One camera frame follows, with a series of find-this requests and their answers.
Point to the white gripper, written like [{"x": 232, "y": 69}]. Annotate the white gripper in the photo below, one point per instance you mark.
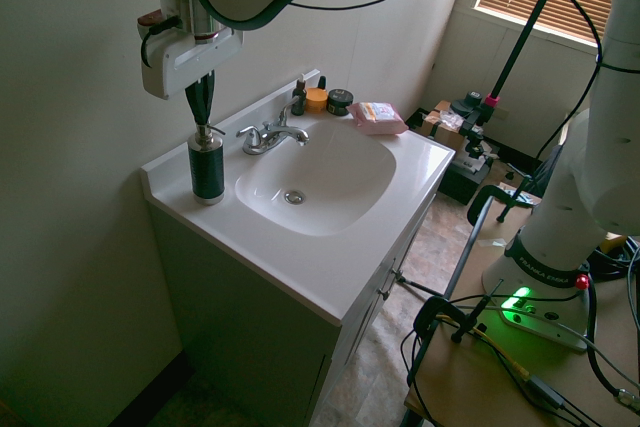
[{"x": 185, "y": 59}]

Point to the dark sanitizer bottle chrome pump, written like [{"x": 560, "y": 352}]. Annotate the dark sanitizer bottle chrome pump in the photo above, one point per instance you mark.
[{"x": 206, "y": 167}]

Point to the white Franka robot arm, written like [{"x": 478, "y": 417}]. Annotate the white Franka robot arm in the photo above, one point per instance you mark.
[{"x": 550, "y": 227}]

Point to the chrome sink faucet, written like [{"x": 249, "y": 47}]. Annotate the chrome sink faucet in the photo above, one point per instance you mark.
[{"x": 267, "y": 139}]

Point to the dark dropper bottle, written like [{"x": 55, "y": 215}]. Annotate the dark dropper bottle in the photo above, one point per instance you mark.
[{"x": 299, "y": 99}]

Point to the orange jar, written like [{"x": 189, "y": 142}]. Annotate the orange jar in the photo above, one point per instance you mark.
[{"x": 316, "y": 101}]

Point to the chrome sink drain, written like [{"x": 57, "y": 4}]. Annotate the chrome sink drain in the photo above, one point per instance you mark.
[{"x": 294, "y": 197}]

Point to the black jar gold label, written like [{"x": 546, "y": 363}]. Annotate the black jar gold label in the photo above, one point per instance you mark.
[{"x": 340, "y": 102}]

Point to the pink wipes pack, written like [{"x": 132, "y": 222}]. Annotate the pink wipes pack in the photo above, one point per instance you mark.
[{"x": 377, "y": 118}]

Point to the white vanity sink cabinet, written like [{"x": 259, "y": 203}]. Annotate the white vanity sink cabinet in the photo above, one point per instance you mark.
[{"x": 320, "y": 247}]

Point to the cardboard box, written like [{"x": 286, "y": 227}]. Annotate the cardboard box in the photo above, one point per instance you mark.
[{"x": 442, "y": 132}]

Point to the black box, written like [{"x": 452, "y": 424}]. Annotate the black box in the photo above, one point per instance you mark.
[{"x": 462, "y": 182}]

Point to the black C-clamp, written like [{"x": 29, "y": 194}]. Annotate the black C-clamp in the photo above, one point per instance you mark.
[
  {"x": 435, "y": 312},
  {"x": 487, "y": 194}
]

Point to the dark grey cloth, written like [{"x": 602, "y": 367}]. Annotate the dark grey cloth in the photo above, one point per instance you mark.
[{"x": 547, "y": 172}]

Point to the red round button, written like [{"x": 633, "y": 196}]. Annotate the red round button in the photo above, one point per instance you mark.
[{"x": 581, "y": 281}]

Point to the red wrist camera mount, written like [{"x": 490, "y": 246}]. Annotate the red wrist camera mount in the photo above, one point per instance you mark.
[{"x": 150, "y": 19}]

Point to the black camera stand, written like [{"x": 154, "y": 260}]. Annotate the black camera stand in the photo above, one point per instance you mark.
[{"x": 515, "y": 54}]

